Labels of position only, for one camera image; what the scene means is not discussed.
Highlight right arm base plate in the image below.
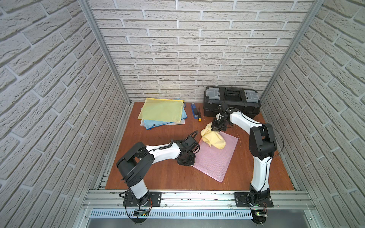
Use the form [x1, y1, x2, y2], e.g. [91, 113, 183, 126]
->
[234, 192, 274, 208]

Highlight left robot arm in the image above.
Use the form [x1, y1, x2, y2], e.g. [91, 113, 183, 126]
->
[116, 131, 200, 206]

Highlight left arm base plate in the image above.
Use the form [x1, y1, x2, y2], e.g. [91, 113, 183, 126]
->
[123, 191, 162, 207]

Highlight black plastic toolbox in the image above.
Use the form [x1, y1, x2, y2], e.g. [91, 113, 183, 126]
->
[203, 86, 261, 119]

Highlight yellow cleaning cloth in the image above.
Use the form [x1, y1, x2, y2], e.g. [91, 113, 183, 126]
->
[200, 122, 226, 149]

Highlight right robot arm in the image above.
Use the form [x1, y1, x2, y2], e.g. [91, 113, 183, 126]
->
[212, 104, 278, 207]

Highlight clear mesh document bag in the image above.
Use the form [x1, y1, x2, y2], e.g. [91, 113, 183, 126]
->
[140, 119, 185, 126]

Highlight pink document bag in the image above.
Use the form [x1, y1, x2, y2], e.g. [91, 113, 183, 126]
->
[193, 133, 239, 182]

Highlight aluminium mounting rail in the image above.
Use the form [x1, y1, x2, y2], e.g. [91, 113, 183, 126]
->
[81, 190, 316, 210]

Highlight yellow document bag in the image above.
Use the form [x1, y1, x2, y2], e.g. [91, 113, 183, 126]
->
[138, 98, 184, 123]

